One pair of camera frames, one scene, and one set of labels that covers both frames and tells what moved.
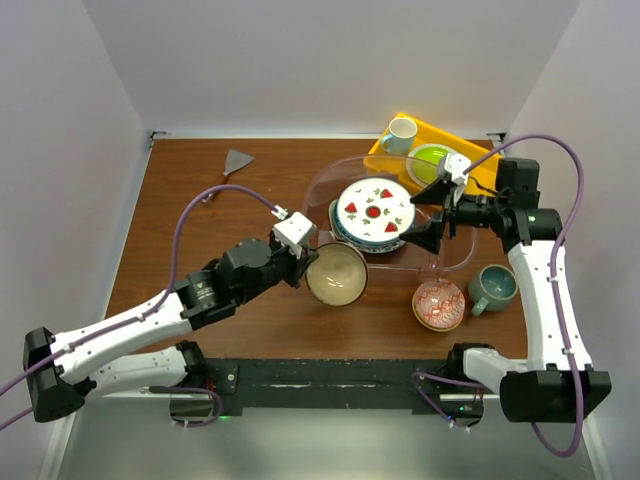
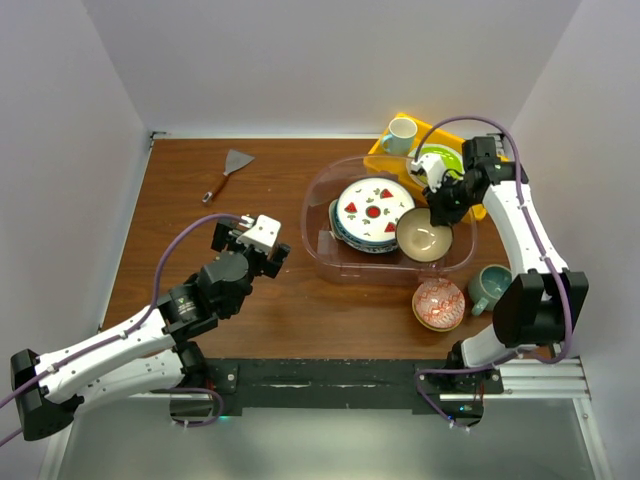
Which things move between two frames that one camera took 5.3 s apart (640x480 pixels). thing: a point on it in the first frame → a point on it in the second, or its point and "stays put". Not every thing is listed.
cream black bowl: (338, 275) → (420, 240)
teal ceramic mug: (493, 288) stays put
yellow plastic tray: (390, 168) stays put
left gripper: (298, 263) → (266, 265)
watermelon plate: (374, 210) stays put
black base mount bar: (338, 384) stays put
